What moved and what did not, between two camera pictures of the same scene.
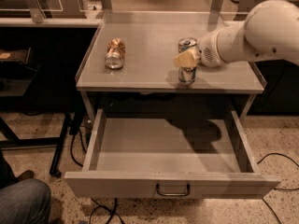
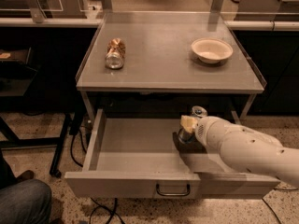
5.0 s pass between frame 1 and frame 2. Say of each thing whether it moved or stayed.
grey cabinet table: stayed
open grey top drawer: stayed
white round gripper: moved
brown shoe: stayed
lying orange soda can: stayed
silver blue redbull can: moved
